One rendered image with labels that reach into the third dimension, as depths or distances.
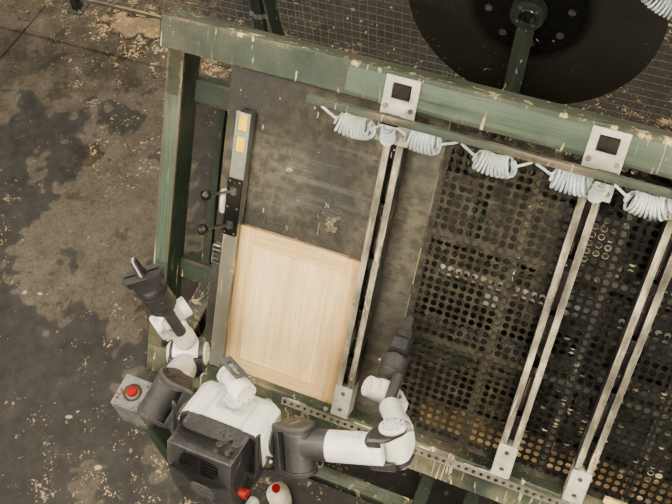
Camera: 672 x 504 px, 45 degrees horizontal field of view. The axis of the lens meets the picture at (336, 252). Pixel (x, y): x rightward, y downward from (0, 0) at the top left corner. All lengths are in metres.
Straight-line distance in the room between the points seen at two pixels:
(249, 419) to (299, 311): 0.51
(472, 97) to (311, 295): 0.88
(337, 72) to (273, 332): 0.96
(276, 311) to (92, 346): 1.62
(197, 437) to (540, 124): 1.26
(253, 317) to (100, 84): 2.80
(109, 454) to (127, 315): 0.72
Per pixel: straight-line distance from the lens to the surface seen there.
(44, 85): 5.43
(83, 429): 4.01
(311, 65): 2.34
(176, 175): 2.71
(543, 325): 2.44
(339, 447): 2.26
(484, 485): 2.81
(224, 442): 2.29
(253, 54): 2.41
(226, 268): 2.74
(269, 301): 2.75
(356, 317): 2.58
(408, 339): 2.49
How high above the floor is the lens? 3.52
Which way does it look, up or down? 57 degrees down
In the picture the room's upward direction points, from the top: 5 degrees counter-clockwise
